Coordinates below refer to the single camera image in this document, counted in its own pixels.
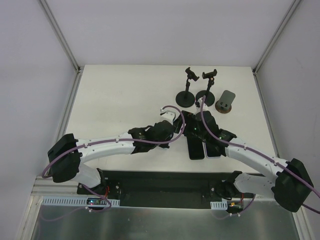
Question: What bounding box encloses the grey stand on wooden base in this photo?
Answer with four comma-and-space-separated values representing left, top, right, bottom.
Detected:
215, 90, 236, 114

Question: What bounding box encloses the white cable duct right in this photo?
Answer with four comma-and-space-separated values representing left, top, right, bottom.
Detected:
210, 200, 228, 211

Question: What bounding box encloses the black round phone stand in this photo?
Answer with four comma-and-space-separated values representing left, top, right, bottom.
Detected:
175, 67, 200, 108

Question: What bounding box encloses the black phone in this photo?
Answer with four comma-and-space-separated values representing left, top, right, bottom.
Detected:
187, 136, 205, 161

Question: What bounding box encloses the white cable duct left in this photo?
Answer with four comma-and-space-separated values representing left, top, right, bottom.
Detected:
42, 196, 110, 208

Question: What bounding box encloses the aluminium frame post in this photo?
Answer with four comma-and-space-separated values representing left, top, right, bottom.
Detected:
37, 0, 82, 73
252, 0, 303, 76

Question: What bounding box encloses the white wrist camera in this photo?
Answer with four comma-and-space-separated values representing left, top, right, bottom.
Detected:
159, 107, 177, 125
195, 97, 208, 113

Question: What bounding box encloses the white cable duct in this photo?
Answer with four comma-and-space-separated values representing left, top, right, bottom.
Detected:
42, 196, 110, 208
210, 200, 228, 211

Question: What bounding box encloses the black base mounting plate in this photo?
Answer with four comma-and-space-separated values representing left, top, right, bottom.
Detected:
76, 169, 256, 210

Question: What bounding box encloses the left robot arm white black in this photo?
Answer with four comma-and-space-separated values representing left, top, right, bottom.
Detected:
48, 112, 176, 195

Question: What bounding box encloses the aluminium frame post right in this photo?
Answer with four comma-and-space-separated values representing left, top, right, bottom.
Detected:
252, 0, 303, 76

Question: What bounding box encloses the aluminium frame post left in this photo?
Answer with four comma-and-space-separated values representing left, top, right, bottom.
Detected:
37, 0, 82, 73

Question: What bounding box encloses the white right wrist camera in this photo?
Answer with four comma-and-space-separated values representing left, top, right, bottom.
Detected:
195, 97, 208, 113

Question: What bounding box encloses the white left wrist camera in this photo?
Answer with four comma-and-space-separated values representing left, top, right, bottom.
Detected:
159, 107, 177, 125

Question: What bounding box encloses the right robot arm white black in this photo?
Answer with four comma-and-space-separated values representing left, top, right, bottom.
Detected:
183, 111, 314, 213

